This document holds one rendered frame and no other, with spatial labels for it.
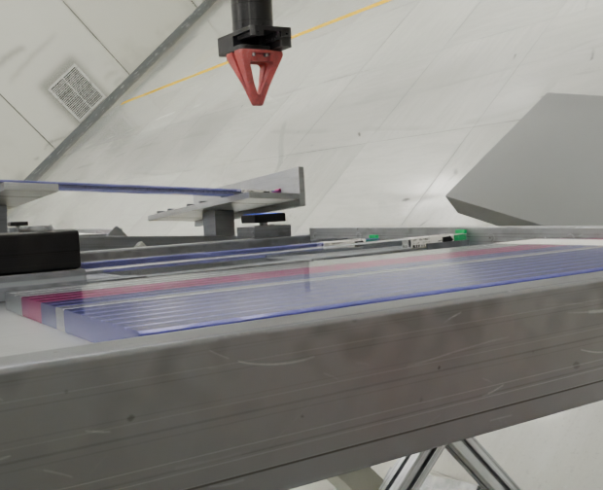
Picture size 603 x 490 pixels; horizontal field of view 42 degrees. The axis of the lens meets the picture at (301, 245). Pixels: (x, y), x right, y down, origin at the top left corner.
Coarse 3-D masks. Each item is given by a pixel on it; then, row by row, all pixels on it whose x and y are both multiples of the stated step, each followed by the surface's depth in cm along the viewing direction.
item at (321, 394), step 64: (256, 320) 30; (320, 320) 29; (384, 320) 31; (448, 320) 33; (512, 320) 35; (576, 320) 38; (0, 384) 23; (64, 384) 24; (128, 384) 25; (192, 384) 27; (256, 384) 28; (320, 384) 29; (384, 384) 31; (448, 384) 33; (512, 384) 35; (576, 384) 38; (0, 448) 23; (64, 448) 24; (128, 448) 25; (192, 448) 27; (256, 448) 28; (320, 448) 30; (384, 448) 31
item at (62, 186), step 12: (0, 180) 102; (12, 180) 103; (120, 192) 114; (132, 192) 114; (144, 192) 115; (156, 192) 116; (168, 192) 117; (180, 192) 119; (192, 192) 120; (204, 192) 121; (216, 192) 123; (228, 192) 124
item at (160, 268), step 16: (384, 240) 79; (400, 240) 80; (224, 256) 69; (240, 256) 70; (256, 256) 70; (272, 256) 71; (288, 256) 72; (304, 256) 73; (320, 256) 74; (336, 256) 75; (96, 272) 63; (112, 272) 63; (128, 272) 64; (144, 272) 65; (160, 272) 66; (176, 272) 66
